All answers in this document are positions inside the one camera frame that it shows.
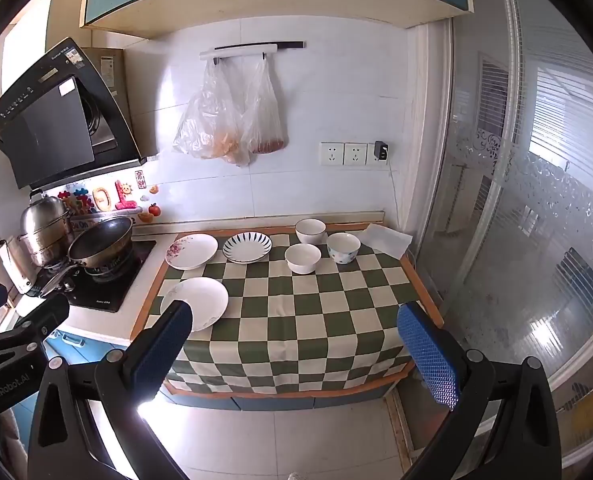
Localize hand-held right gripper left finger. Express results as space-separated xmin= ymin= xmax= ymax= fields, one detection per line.
xmin=26 ymin=300 xmax=194 ymax=480

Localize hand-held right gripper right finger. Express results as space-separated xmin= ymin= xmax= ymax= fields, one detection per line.
xmin=397 ymin=302 xmax=563 ymax=480

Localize plain white plate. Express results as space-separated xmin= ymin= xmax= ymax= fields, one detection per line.
xmin=160 ymin=277 xmax=230 ymax=332

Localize pink floral white plate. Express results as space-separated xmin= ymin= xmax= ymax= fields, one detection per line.
xmin=164 ymin=233 xmax=220 ymax=270

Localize blue leaf pattern plate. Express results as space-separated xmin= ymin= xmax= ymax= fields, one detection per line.
xmin=222 ymin=231 xmax=274 ymax=265

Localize blue rimmed bowl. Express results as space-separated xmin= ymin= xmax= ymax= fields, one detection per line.
xmin=326 ymin=232 xmax=362 ymax=265

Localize white kettle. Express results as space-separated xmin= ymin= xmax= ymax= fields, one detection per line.
xmin=0 ymin=239 xmax=35 ymax=295

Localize black glass gas stove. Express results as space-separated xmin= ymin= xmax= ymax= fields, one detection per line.
xmin=26 ymin=240 xmax=158 ymax=315

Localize stainless steel steamer pot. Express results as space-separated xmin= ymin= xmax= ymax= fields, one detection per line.
xmin=18 ymin=190 xmax=75 ymax=269

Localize dark frying pan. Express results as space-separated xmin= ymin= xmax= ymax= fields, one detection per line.
xmin=38 ymin=216 xmax=135 ymax=299

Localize translucent white sheet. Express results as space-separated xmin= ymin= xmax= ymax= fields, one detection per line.
xmin=358 ymin=222 xmax=413 ymax=261

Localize green checkered tablecloth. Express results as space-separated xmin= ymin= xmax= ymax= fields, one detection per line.
xmin=130 ymin=222 xmax=445 ymax=401

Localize white bowl with dark rim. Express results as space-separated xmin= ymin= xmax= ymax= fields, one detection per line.
xmin=295 ymin=218 xmax=327 ymax=246

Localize frosted glass sliding door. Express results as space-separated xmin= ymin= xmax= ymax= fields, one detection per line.
xmin=411 ymin=0 xmax=593 ymax=461

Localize black range hood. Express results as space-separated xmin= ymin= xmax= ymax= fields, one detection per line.
xmin=0 ymin=36 xmax=145 ymax=191

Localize large clear plastic bag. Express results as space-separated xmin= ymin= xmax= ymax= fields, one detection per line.
xmin=172 ymin=58 xmax=252 ymax=167

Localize small clear plastic bag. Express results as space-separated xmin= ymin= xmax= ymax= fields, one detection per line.
xmin=241 ymin=58 xmax=288 ymax=154

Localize colourful wall stickers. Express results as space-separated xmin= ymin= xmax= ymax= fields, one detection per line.
xmin=56 ymin=170 xmax=162 ymax=231

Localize thin charger cable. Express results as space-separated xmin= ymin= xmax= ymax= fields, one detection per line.
xmin=387 ymin=159 xmax=401 ymax=233

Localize white wall outlet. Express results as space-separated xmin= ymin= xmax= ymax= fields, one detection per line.
xmin=367 ymin=143 xmax=392 ymax=167
xmin=343 ymin=142 xmax=369 ymax=166
xmin=319 ymin=142 xmax=345 ymax=166

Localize wall hook rail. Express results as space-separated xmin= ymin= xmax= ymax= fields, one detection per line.
xmin=199 ymin=40 xmax=306 ymax=64

